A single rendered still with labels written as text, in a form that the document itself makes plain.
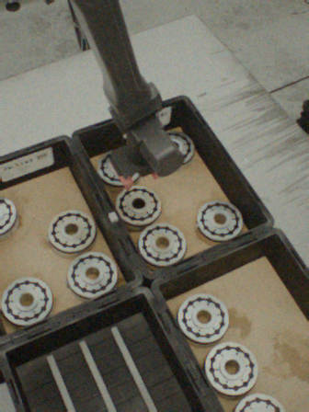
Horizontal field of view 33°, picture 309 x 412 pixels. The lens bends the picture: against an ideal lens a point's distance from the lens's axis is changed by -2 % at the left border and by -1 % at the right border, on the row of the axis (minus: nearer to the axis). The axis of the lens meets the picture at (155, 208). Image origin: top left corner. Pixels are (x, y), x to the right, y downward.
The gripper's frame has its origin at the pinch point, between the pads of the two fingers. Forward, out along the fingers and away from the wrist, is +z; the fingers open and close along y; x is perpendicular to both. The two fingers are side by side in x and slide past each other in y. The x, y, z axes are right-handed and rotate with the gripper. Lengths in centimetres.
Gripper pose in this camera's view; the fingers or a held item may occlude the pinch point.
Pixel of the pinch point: (140, 180)
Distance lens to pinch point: 108.6
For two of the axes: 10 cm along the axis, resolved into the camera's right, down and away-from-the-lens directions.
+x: -4.7, -7.7, 4.4
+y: 8.8, -3.8, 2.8
